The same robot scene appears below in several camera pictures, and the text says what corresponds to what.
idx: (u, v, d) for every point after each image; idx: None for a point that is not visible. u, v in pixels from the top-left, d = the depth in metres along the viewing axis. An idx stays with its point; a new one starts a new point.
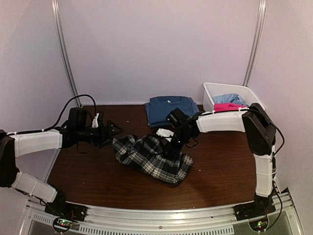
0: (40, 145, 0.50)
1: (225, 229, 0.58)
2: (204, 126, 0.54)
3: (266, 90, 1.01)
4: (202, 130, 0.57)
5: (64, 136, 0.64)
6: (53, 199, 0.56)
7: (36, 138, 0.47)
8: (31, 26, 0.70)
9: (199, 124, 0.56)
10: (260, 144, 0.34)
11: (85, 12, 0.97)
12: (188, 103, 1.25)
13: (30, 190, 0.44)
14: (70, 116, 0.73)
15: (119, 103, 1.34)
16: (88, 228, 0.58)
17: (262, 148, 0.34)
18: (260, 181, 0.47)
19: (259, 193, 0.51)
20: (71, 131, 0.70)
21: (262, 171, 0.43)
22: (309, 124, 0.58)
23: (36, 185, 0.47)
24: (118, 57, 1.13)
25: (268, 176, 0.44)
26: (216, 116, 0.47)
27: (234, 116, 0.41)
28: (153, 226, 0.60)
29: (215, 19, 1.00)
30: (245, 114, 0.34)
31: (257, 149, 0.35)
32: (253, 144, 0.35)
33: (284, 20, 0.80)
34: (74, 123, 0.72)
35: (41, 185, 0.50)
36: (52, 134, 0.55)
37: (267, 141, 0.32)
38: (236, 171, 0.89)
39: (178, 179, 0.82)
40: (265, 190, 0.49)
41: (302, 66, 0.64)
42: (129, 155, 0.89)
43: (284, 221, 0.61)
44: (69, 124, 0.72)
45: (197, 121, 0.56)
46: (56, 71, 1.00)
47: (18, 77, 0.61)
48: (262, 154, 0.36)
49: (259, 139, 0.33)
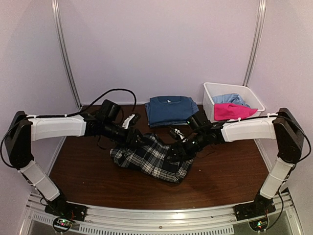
0: (59, 131, 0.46)
1: (224, 229, 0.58)
2: (229, 134, 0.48)
3: (266, 90, 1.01)
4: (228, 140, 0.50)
5: (90, 124, 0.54)
6: (54, 198, 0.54)
7: (53, 124, 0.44)
8: (32, 27, 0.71)
9: (224, 133, 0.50)
10: (291, 152, 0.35)
11: (85, 12, 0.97)
12: (188, 103, 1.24)
13: (36, 180, 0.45)
14: (101, 106, 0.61)
15: (119, 103, 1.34)
16: (88, 227, 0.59)
17: (292, 154, 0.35)
18: (270, 183, 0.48)
19: (262, 194, 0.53)
20: (100, 124, 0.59)
21: (276, 175, 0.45)
22: (309, 124, 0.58)
23: (43, 180, 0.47)
24: (118, 57, 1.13)
25: (279, 180, 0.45)
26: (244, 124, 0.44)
27: (264, 124, 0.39)
28: (153, 226, 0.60)
29: (215, 19, 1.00)
30: (276, 121, 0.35)
31: (288, 156, 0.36)
32: (283, 152, 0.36)
33: (284, 20, 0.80)
34: (104, 115, 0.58)
35: (49, 181, 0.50)
36: (76, 121, 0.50)
37: (300, 149, 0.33)
38: (237, 171, 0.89)
39: (179, 177, 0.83)
40: (270, 193, 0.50)
41: (302, 66, 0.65)
42: (126, 157, 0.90)
43: (284, 221, 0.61)
44: (99, 114, 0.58)
45: (222, 129, 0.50)
46: (56, 71, 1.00)
47: (18, 78, 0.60)
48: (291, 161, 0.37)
49: (291, 146, 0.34)
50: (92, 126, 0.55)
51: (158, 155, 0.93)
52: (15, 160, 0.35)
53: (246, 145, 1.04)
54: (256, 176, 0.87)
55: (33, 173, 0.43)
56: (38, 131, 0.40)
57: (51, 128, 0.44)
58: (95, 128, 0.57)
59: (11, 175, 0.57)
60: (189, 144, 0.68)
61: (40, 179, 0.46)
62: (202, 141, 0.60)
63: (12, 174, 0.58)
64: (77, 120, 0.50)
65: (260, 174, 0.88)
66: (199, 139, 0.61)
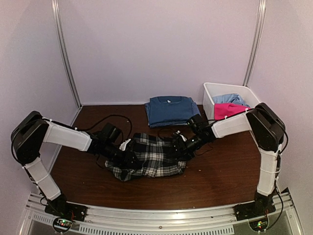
0: (68, 139, 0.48)
1: (225, 229, 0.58)
2: (218, 130, 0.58)
3: (266, 90, 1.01)
4: (218, 136, 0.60)
5: (93, 144, 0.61)
6: (54, 197, 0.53)
7: (65, 132, 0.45)
8: (32, 27, 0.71)
9: (214, 129, 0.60)
10: (265, 138, 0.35)
11: (85, 12, 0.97)
12: (188, 103, 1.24)
13: (38, 178, 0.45)
14: (103, 129, 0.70)
15: (119, 103, 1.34)
16: (88, 228, 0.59)
17: (269, 143, 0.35)
18: (263, 178, 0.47)
19: (260, 191, 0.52)
20: (101, 144, 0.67)
21: (265, 167, 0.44)
22: (309, 124, 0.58)
23: (45, 179, 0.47)
24: (118, 57, 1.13)
25: (271, 174, 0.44)
26: (227, 120, 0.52)
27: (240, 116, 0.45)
28: (153, 226, 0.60)
29: (215, 19, 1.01)
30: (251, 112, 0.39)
31: (265, 144, 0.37)
32: (260, 140, 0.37)
33: (284, 20, 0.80)
34: (106, 136, 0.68)
35: (51, 180, 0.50)
36: (83, 136, 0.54)
37: (274, 137, 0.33)
38: (237, 171, 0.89)
39: (182, 168, 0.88)
40: (266, 189, 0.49)
41: (302, 66, 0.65)
42: (127, 171, 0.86)
43: (284, 221, 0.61)
44: (100, 134, 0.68)
45: (213, 127, 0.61)
46: (56, 71, 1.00)
47: (18, 78, 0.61)
48: (270, 149, 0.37)
49: (266, 134, 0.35)
50: (95, 145, 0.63)
51: (155, 156, 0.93)
52: (21, 154, 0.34)
53: (246, 145, 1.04)
54: (256, 175, 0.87)
55: (36, 171, 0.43)
56: (51, 134, 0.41)
57: (62, 133, 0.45)
58: (97, 146, 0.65)
59: (11, 175, 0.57)
60: (190, 143, 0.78)
61: (42, 177, 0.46)
62: (201, 139, 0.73)
63: (12, 173, 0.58)
64: (84, 135, 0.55)
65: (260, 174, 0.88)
66: (198, 137, 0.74)
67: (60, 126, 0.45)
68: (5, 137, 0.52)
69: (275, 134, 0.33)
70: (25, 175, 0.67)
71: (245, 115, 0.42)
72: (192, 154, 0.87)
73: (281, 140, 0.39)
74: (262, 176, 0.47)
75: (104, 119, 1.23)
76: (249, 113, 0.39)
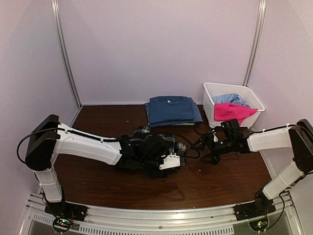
0: (89, 153, 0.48)
1: (225, 229, 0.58)
2: (254, 144, 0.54)
3: (266, 91, 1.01)
4: (253, 150, 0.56)
5: (127, 155, 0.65)
6: (53, 200, 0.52)
7: (88, 146, 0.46)
8: (32, 28, 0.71)
9: (249, 142, 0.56)
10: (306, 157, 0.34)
11: (85, 12, 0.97)
12: (188, 103, 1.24)
13: (43, 183, 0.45)
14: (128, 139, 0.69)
15: (119, 103, 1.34)
16: (88, 227, 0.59)
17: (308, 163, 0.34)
18: (276, 186, 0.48)
19: (265, 192, 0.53)
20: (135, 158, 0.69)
21: (284, 177, 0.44)
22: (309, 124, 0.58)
23: (49, 186, 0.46)
24: (119, 57, 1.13)
25: (285, 184, 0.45)
26: (266, 133, 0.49)
27: (280, 131, 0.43)
28: (153, 226, 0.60)
29: (215, 19, 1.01)
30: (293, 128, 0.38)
31: (301, 163, 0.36)
32: (300, 159, 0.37)
33: (284, 20, 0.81)
34: (130, 154, 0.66)
35: (55, 188, 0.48)
36: (109, 150, 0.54)
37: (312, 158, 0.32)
38: (237, 172, 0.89)
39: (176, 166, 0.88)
40: (270, 192, 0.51)
41: (302, 66, 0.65)
42: None
43: (285, 221, 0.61)
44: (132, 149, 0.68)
45: (248, 139, 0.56)
46: (56, 71, 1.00)
47: (17, 78, 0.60)
48: (305, 169, 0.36)
49: (306, 153, 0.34)
50: (128, 160, 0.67)
51: None
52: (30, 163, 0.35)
53: None
54: (256, 176, 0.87)
55: (45, 176, 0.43)
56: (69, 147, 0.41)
57: (81, 147, 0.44)
58: (129, 162, 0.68)
59: (12, 175, 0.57)
60: (217, 145, 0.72)
61: (47, 183, 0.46)
62: (230, 146, 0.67)
63: (12, 173, 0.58)
64: (111, 149, 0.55)
65: (260, 175, 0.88)
66: (228, 143, 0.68)
67: (81, 138, 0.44)
68: (5, 137, 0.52)
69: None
70: (25, 176, 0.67)
71: (287, 130, 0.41)
72: (218, 159, 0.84)
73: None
74: (275, 183, 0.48)
75: (103, 119, 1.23)
76: (290, 128, 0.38)
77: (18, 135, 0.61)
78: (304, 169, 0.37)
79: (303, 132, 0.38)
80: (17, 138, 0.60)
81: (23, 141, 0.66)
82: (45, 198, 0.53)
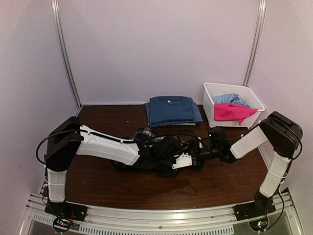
0: (111, 153, 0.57)
1: (225, 229, 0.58)
2: (237, 149, 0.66)
3: (266, 91, 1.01)
4: (237, 155, 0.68)
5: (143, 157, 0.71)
6: (56, 201, 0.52)
7: (110, 148, 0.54)
8: (32, 28, 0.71)
9: (233, 150, 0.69)
10: (283, 143, 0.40)
11: (85, 12, 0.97)
12: (188, 103, 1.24)
13: (53, 182, 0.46)
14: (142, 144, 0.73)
15: (119, 103, 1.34)
16: (88, 228, 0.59)
17: (287, 148, 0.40)
18: (271, 182, 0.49)
19: (262, 191, 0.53)
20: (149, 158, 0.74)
21: (276, 170, 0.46)
22: (310, 123, 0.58)
23: (57, 186, 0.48)
24: (119, 58, 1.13)
25: (279, 177, 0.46)
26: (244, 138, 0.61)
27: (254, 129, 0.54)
28: (153, 226, 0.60)
29: (215, 19, 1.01)
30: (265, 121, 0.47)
31: (281, 149, 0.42)
32: (279, 146, 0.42)
33: (284, 20, 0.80)
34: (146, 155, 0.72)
35: (62, 189, 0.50)
36: (126, 151, 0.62)
37: (287, 140, 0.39)
38: (237, 172, 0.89)
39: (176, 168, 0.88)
40: (267, 190, 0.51)
41: (302, 65, 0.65)
42: None
43: (285, 221, 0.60)
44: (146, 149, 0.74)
45: (232, 149, 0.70)
46: (56, 70, 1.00)
47: (17, 77, 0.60)
48: (288, 154, 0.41)
49: (282, 138, 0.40)
50: (144, 161, 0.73)
51: None
52: (51, 164, 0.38)
53: None
54: (256, 176, 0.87)
55: (56, 176, 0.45)
56: (94, 149, 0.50)
57: (102, 148, 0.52)
58: (146, 163, 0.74)
59: (11, 175, 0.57)
60: (203, 152, 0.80)
61: (56, 183, 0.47)
62: (215, 152, 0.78)
63: (12, 173, 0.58)
64: (131, 150, 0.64)
65: (260, 175, 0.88)
66: (213, 150, 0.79)
67: (103, 141, 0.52)
68: (5, 137, 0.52)
69: (289, 138, 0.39)
70: (25, 176, 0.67)
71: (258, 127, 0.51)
72: (201, 165, 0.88)
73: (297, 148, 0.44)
74: (269, 179, 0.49)
75: (103, 119, 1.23)
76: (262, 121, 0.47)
77: (18, 134, 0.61)
78: (284, 153, 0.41)
79: (275, 124, 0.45)
80: (17, 138, 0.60)
81: (23, 141, 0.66)
82: (48, 198, 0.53)
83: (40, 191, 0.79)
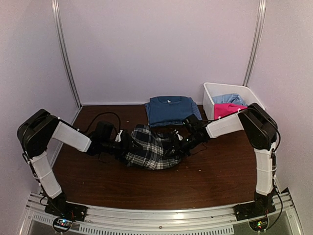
0: (74, 140, 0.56)
1: (225, 229, 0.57)
2: (212, 130, 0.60)
3: (266, 91, 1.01)
4: (211, 136, 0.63)
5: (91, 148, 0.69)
6: (55, 195, 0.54)
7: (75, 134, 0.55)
8: (32, 28, 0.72)
9: (208, 130, 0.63)
10: (257, 136, 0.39)
11: (85, 12, 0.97)
12: (188, 103, 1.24)
13: (43, 173, 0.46)
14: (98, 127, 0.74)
15: (119, 103, 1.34)
16: (88, 227, 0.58)
17: (261, 142, 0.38)
18: (263, 179, 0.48)
19: (259, 191, 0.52)
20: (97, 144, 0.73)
21: (264, 167, 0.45)
22: (309, 123, 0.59)
23: (48, 175, 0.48)
24: (119, 58, 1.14)
25: (268, 173, 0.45)
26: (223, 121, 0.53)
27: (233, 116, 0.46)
28: (153, 226, 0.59)
29: (215, 20, 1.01)
30: (243, 112, 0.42)
31: (257, 141, 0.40)
32: (254, 139, 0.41)
33: (284, 20, 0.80)
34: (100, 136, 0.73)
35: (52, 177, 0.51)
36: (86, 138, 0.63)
37: (262, 135, 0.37)
38: (237, 172, 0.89)
39: (172, 164, 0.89)
40: (265, 189, 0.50)
41: (302, 65, 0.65)
42: (129, 159, 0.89)
43: (285, 221, 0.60)
44: (96, 135, 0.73)
45: (207, 128, 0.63)
46: (56, 70, 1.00)
47: (17, 77, 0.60)
48: (262, 148, 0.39)
49: (257, 132, 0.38)
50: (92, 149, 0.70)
51: (156, 149, 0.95)
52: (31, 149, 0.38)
53: (245, 145, 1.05)
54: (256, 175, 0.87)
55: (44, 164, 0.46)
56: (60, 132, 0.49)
57: (69, 133, 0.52)
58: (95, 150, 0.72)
59: (11, 175, 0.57)
60: (184, 142, 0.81)
61: (46, 173, 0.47)
62: (195, 139, 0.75)
63: (12, 174, 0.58)
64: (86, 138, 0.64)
65: None
66: (193, 137, 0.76)
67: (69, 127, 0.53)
68: (5, 137, 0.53)
69: (264, 133, 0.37)
70: (25, 175, 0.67)
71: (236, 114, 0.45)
72: (186, 152, 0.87)
73: (274, 138, 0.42)
74: (260, 177, 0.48)
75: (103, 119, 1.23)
76: (240, 113, 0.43)
77: None
78: (257, 144, 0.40)
79: (253, 114, 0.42)
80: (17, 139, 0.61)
81: None
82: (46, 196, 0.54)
83: (40, 192, 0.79)
